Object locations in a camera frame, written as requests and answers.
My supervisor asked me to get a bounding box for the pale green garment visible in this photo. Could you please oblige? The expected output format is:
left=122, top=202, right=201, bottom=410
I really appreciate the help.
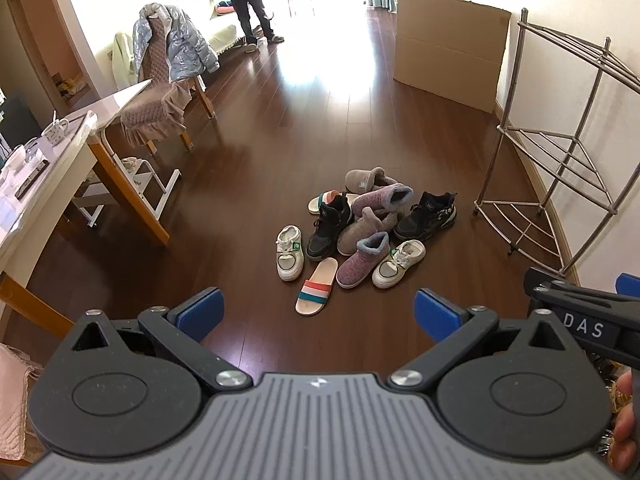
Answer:
left=111, top=32, right=138, bottom=93

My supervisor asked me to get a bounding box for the wooden chair with brown cover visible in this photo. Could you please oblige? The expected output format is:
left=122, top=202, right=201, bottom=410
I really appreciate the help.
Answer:
left=120, top=15, right=216, bottom=153

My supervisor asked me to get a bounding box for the dark screen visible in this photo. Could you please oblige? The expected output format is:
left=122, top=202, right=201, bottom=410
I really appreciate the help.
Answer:
left=0, top=91, right=40, bottom=158

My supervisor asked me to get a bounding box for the cardboard box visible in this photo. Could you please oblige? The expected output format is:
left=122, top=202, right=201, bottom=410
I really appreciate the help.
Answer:
left=393, top=0, right=512, bottom=114

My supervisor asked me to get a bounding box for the metal corner rack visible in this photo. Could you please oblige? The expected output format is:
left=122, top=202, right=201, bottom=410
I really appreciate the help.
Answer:
left=472, top=7, right=640, bottom=278

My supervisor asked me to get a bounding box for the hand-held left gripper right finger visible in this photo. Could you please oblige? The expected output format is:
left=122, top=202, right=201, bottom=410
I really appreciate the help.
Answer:
left=387, top=288, right=576, bottom=393

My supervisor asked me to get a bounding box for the white mug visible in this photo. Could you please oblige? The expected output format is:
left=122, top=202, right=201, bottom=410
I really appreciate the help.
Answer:
left=41, top=117, right=70, bottom=143

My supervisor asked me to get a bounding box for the silver puffer jacket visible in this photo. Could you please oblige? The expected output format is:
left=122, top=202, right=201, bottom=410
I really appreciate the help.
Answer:
left=132, top=4, right=220, bottom=83

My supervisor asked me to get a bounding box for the pink quilted cloth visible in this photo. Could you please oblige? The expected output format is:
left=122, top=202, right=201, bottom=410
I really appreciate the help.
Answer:
left=0, top=342, right=46, bottom=461

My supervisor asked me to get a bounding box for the cream sofa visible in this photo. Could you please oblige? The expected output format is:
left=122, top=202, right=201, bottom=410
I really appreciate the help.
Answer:
left=177, top=0, right=248, bottom=61

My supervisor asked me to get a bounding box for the pink striped slide sandal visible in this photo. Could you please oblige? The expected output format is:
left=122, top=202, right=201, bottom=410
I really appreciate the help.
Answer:
left=295, top=257, right=339, bottom=316
left=307, top=190, right=351, bottom=216

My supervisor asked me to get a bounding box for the black sneaker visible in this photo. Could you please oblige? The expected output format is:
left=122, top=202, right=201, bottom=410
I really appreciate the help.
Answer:
left=393, top=191, right=458, bottom=242
left=306, top=192, right=354, bottom=262

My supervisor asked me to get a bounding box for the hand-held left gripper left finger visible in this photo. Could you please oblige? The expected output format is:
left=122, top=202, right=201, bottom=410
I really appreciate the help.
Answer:
left=72, top=287, right=253, bottom=394

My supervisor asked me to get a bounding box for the grey plush slipper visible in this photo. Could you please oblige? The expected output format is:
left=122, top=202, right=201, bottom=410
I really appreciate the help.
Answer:
left=336, top=206, right=399, bottom=257
left=345, top=167, right=398, bottom=196

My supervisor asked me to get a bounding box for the purple knit boot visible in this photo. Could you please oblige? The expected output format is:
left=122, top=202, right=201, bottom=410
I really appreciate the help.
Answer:
left=351, top=185, right=415, bottom=218
left=336, top=231, right=391, bottom=289

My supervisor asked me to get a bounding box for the white step stool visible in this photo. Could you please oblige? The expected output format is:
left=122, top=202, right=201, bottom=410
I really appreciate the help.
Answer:
left=72, top=157, right=181, bottom=228

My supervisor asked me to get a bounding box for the person's right hand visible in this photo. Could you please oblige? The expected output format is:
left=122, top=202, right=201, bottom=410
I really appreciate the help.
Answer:
left=612, top=372, right=640, bottom=473

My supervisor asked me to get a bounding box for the white-topped wooden table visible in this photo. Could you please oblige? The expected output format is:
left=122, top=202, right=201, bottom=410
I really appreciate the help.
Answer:
left=0, top=80, right=171, bottom=341

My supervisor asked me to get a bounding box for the white sneaker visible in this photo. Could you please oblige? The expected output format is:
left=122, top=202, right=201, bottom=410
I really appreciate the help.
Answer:
left=276, top=225, right=305, bottom=282
left=372, top=240, right=427, bottom=289

